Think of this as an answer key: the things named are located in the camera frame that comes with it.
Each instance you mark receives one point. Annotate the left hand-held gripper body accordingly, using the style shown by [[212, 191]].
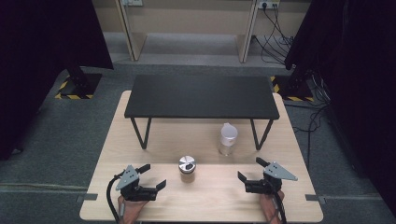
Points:
[[128, 179]]

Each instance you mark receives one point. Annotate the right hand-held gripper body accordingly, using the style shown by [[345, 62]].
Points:
[[277, 172]]

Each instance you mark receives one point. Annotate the glass spice jar metal lid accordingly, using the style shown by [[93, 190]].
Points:
[[187, 164]]

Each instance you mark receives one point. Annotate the person's left hand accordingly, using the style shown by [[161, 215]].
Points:
[[130, 210]]

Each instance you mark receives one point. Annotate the person's right hand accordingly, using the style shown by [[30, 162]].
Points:
[[267, 208]]

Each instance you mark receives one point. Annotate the grey floor tape strip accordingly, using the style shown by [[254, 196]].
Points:
[[314, 198]]

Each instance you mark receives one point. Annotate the black stand base striped tape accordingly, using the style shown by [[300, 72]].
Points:
[[292, 90], [79, 87]]

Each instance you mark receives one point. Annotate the dark curtain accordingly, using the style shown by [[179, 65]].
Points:
[[37, 62], [358, 77]]

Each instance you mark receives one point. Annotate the light wooden desk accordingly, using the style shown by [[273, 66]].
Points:
[[137, 42]]

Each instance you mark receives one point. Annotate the white wall outlet with plugs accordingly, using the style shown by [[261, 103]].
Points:
[[268, 3]]

